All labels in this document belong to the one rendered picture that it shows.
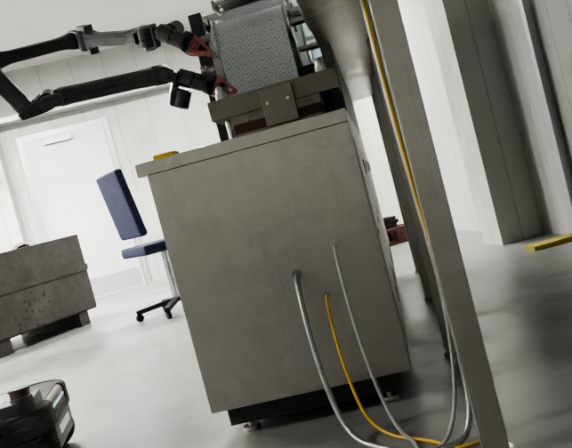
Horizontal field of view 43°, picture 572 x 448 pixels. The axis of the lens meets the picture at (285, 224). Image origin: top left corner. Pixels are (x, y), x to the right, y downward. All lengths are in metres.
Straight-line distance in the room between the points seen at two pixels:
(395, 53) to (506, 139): 3.38
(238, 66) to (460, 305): 1.19
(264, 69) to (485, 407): 1.30
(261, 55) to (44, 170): 7.27
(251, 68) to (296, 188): 0.50
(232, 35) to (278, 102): 0.37
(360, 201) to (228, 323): 0.55
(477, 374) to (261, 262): 0.78
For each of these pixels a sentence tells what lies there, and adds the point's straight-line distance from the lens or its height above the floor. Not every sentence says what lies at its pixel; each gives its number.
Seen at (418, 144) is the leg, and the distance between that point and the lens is 1.64.
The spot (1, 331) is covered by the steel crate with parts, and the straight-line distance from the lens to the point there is 6.21.
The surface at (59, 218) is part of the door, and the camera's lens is 9.51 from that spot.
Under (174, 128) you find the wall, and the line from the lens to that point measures 9.52.
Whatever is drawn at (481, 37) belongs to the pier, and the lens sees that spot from 5.04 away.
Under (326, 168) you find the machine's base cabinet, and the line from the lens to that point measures 2.15.
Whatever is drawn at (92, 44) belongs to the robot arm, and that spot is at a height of 1.42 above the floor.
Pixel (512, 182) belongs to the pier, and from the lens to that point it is 5.00.
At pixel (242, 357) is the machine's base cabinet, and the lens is 2.26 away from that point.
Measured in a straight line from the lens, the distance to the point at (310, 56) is 3.49.
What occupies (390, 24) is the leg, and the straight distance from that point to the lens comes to 1.67.
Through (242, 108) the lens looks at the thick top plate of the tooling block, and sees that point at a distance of 2.25.
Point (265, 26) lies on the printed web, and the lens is 2.48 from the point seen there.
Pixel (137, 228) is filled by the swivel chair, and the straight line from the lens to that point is 5.67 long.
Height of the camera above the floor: 0.71
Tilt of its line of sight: 3 degrees down
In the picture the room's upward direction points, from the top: 15 degrees counter-clockwise
